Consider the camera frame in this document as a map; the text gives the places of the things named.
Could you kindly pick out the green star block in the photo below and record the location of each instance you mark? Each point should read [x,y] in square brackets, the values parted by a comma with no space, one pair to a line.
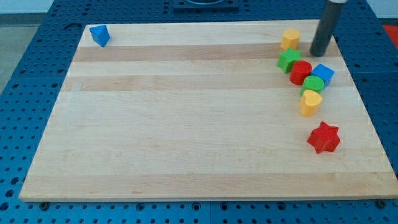
[287,59]

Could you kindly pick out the red star block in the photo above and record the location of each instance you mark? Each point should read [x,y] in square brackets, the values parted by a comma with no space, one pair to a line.
[325,138]

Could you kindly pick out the wooden board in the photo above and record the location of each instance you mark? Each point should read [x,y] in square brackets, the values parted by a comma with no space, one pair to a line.
[201,111]

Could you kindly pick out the red cylinder block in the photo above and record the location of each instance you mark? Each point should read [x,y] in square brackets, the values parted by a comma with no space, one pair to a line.
[300,71]

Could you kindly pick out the yellow heart block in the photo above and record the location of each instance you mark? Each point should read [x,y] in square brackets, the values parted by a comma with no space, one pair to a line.
[310,103]

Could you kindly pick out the green cylinder block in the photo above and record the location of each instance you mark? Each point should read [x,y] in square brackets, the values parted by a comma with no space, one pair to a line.
[314,83]

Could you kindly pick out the yellow pentagon block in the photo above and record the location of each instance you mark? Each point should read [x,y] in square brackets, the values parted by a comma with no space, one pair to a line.
[290,39]

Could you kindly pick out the blue triangle block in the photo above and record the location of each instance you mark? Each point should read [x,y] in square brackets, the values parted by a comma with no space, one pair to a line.
[100,35]

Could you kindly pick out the blue cube block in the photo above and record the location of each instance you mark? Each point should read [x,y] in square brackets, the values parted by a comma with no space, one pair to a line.
[323,72]

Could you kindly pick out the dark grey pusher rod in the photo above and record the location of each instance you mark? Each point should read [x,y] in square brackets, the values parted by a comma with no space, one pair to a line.
[326,26]

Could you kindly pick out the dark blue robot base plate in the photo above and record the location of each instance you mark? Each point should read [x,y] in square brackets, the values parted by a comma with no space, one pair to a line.
[204,5]

